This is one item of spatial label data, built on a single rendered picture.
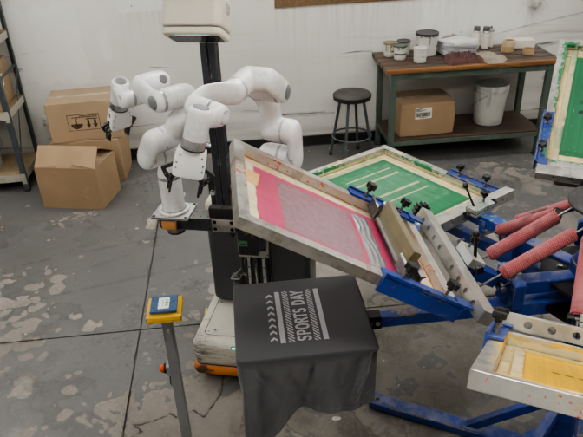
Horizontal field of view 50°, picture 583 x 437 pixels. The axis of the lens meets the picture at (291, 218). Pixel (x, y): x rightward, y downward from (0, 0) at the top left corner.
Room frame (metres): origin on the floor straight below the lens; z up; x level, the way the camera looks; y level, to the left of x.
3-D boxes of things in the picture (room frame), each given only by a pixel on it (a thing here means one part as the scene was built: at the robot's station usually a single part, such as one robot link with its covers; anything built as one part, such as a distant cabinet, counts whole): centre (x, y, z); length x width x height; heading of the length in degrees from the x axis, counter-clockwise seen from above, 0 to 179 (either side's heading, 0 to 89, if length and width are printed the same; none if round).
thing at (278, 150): (2.23, 0.05, 1.37); 0.13 x 0.10 x 0.16; 64
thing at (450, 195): (2.65, -0.61, 1.05); 1.08 x 0.61 x 0.23; 35
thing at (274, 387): (1.61, -0.04, 0.74); 0.46 x 0.04 x 0.42; 95
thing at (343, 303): (1.81, -0.02, 0.95); 0.48 x 0.44 x 0.01; 95
